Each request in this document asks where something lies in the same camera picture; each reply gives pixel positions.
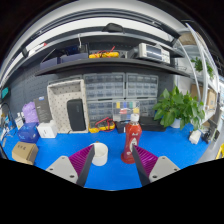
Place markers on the dark grey upright box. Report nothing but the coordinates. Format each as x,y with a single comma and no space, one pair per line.
42,110

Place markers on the white cup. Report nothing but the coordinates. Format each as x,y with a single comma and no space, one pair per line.
100,155

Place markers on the green potted plant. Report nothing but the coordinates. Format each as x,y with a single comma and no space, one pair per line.
176,106

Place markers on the purple plastic bag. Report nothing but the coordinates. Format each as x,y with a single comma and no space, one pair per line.
29,112

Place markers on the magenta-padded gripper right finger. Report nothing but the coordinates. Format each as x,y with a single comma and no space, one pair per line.
160,167

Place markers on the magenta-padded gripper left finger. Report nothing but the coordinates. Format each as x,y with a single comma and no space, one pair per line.
65,167

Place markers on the brown cardboard box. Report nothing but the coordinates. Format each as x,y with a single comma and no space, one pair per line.
24,152

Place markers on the small white container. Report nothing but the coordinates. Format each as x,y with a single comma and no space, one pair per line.
19,120

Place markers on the small white box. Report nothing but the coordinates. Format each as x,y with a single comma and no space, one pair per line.
46,130

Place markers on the white power adapter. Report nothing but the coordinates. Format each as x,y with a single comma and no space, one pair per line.
195,137

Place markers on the clear organizer with coloured parts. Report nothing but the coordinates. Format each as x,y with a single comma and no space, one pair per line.
125,110

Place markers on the yellow multimeter with red leads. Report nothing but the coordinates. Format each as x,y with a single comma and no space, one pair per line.
100,127

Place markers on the red drink bottle white cap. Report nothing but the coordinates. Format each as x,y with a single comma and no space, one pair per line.
132,135

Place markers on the black box with white label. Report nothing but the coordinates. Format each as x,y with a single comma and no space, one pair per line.
120,127

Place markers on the beige dotted storage bin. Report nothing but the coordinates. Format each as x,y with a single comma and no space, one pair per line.
58,103

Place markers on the black wall shelf unit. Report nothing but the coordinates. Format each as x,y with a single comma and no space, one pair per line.
110,63

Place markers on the flat black case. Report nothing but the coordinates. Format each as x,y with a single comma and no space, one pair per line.
151,124

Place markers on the blue cardboard box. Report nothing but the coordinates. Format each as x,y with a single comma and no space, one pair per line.
28,132

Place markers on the grey small-parts drawer cabinet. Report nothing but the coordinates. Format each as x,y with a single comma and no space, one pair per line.
141,85
104,86
147,106
99,111

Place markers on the white metal shelf unit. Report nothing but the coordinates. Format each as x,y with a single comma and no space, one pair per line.
206,83

